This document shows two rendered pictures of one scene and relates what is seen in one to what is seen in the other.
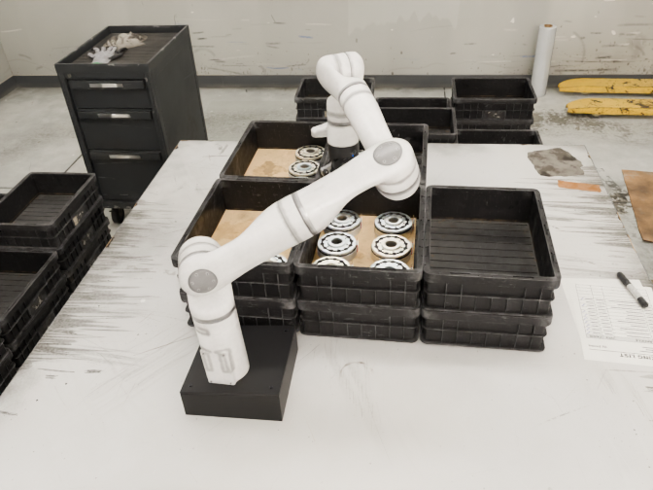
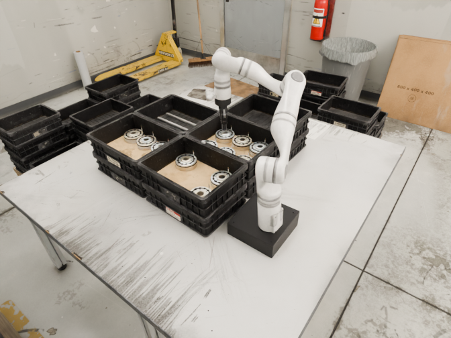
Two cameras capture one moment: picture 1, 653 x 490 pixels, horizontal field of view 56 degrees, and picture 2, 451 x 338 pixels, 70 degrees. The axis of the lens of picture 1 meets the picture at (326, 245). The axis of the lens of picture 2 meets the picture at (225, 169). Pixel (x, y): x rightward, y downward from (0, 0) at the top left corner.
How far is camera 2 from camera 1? 130 cm
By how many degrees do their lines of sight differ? 48
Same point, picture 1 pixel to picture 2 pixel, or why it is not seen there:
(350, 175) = (294, 92)
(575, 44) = (91, 58)
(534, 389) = (321, 155)
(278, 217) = (289, 123)
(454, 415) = (322, 178)
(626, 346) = (314, 129)
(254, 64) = not seen: outside the picture
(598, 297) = not seen: hidden behind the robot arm
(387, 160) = (301, 79)
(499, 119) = (127, 96)
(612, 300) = not seen: hidden behind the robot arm
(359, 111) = (259, 69)
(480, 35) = (41, 68)
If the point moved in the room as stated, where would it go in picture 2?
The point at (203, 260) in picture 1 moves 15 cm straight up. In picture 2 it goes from (284, 160) to (288, 122)
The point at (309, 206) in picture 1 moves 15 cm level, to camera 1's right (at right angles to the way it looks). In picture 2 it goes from (294, 112) to (306, 96)
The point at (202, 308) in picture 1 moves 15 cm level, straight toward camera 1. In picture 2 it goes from (276, 191) to (319, 197)
